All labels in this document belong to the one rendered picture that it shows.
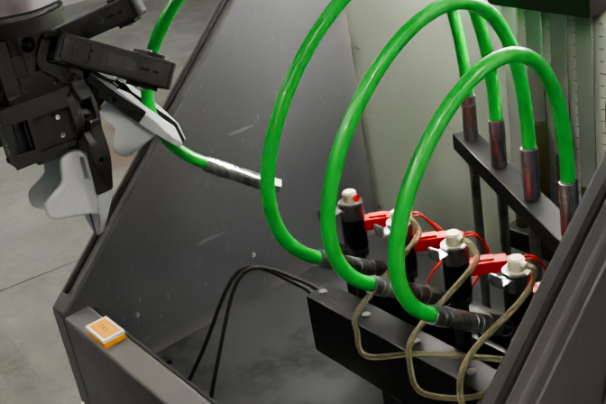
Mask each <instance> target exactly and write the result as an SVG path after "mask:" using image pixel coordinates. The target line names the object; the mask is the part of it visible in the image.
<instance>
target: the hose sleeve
mask: <svg viewBox="0 0 606 404"><path fill-rule="evenodd" d="M203 171H206V172H209V173H211V174H213V175H214V174H215V175H217V176H218V177H222V178H225V179H230V180H232V181H235V182H238V183H241V184H244V185H246V186H247V187H252V188H257V189H259V190H261V174H260V173H256V172H254V171H252V170H247V169H244V168H241V167H238V166H235V165H233V164H231V163H228V162H225V161H221V160H219V159H216V158H213V157H210V156H207V165H206V167H205V168H204V169H203Z"/></svg>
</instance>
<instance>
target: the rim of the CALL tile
mask: <svg viewBox="0 0 606 404"><path fill-rule="evenodd" d="M103 318H105V319H106V320H107V321H109V322H110V323H111V324H113V325H114V326H115V327H117V328H118V329H119V330H120V331H118V332H116V333H114V334H113V335H110V336H109V337H107V338H105V339H104V338H103V337H102V336H101V335H99V334H98V333H97V332H96V331H94V330H93V329H92V328H91V327H90V326H91V325H93V324H95V323H96V322H98V321H100V320H102V319H103ZM86 330H87V331H88V332H89V333H91V334H92V335H93V336H94V337H95V338H97V339H98V340H99V341H100V342H101V343H103V344H106V343H108V342H109V341H111V340H113V339H115V338H117V337H118V336H120V335H123V334H124V330H123V329H122V328H121V327H120V326H119V325H117V324H116V323H115V322H113V321H112V320H111V319H110V318H108V317H107V316H105V317H102V318H100V319H98V320H97V321H95V322H93V323H91V324H89V325H87V326H86Z"/></svg>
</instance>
